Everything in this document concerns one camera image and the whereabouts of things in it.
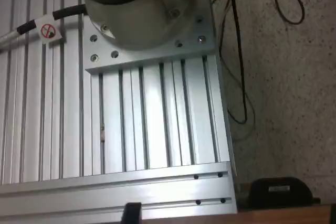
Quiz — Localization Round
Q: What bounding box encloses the aluminium profile robot stand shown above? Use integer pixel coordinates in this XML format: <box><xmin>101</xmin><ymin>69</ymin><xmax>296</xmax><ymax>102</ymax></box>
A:
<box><xmin>0</xmin><ymin>0</ymin><xmax>238</xmax><ymax>224</ymax></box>

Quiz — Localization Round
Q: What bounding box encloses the white warning label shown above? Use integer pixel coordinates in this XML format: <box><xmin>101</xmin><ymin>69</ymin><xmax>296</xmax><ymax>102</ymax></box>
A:
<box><xmin>39</xmin><ymin>18</ymin><xmax>64</xmax><ymax>45</ymax></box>

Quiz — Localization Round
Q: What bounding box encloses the black box device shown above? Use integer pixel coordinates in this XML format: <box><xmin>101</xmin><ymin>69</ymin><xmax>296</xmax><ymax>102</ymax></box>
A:
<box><xmin>247</xmin><ymin>177</ymin><xmax>321</xmax><ymax>210</ymax></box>

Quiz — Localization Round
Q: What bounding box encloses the aluminium mounting plate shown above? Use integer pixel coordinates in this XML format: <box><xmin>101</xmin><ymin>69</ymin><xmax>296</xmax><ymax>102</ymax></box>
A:
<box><xmin>82</xmin><ymin>0</ymin><xmax>216</xmax><ymax>74</ymax></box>

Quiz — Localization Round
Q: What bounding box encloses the robot base connector cable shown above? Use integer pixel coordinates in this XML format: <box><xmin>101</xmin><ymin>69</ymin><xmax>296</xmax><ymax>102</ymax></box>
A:
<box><xmin>0</xmin><ymin>3</ymin><xmax>88</xmax><ymax>50</ymax></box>

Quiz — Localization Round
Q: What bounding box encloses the thick black power cable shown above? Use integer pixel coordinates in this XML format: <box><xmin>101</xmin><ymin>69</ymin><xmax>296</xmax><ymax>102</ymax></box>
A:
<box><xmin>225</xmin><ymin>0</ymin><xmax>249</xmax><ymax>125</ymax></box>

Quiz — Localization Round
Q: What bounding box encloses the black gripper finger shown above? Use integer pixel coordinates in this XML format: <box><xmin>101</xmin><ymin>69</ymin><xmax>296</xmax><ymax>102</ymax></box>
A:
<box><xmin>120</xmin><ymin>202</ymin><xmax>143</xmax><ymax>224</ymax></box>

